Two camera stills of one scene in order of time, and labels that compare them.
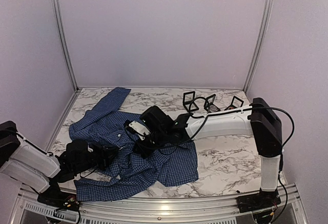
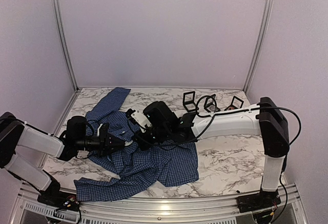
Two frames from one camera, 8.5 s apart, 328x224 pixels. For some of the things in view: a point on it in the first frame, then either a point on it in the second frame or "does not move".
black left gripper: (104, 155) -> (105, 146)
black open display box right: (237, 102) does not move
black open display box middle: (209, 106) does not move
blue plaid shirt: (132, 175) does not move
